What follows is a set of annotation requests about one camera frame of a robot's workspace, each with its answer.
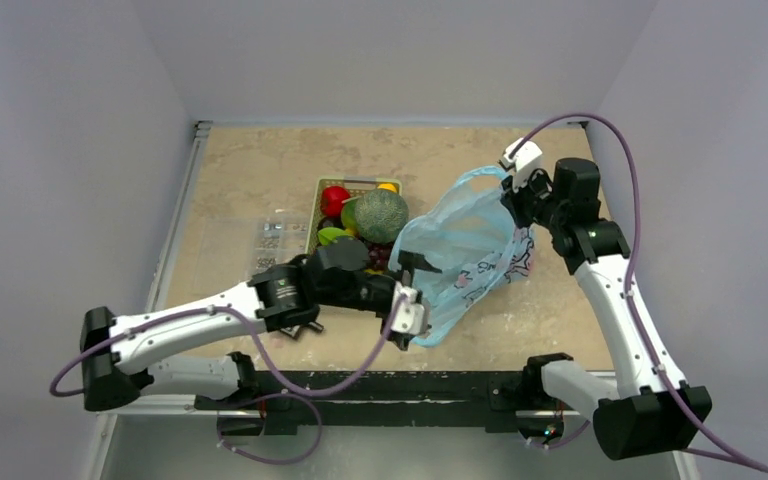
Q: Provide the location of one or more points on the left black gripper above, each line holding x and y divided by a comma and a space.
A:
409, 263

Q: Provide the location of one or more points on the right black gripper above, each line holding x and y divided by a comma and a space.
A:
519, 202

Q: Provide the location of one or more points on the light blue plastic bag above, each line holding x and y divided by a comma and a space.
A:
471, 240

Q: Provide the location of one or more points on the green fake starfruit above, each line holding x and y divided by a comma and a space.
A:
329, 235

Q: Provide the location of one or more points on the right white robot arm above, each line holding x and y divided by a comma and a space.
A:
649, 408

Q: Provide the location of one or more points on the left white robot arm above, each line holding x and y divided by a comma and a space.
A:
125, 357

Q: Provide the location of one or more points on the dark red fake grapes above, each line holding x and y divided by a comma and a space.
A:
378, 255

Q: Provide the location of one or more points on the green netted fake melon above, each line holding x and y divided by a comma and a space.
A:
381, 215

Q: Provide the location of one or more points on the green fake mango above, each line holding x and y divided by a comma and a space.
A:
348, 217

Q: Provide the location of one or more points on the dark fake plum upper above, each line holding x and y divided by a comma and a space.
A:
330, 222

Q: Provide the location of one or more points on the orange fake fruit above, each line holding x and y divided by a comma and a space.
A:
388, 187

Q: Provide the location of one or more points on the red fake apple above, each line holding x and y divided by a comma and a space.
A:
332, 199

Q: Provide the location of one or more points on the pale green plastic basket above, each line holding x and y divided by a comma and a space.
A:
355, 186

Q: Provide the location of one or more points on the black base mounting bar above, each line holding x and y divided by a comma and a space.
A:
495, 401

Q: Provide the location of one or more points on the clear plastic screw box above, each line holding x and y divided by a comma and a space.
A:
271, 242

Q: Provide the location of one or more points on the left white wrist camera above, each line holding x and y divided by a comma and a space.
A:
410, 311

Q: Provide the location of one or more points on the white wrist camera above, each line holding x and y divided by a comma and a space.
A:
520, 159
410, 311

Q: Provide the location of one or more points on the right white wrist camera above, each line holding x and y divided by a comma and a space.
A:
520, 159

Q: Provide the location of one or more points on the dark metal crank handle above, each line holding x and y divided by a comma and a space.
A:
295, 332

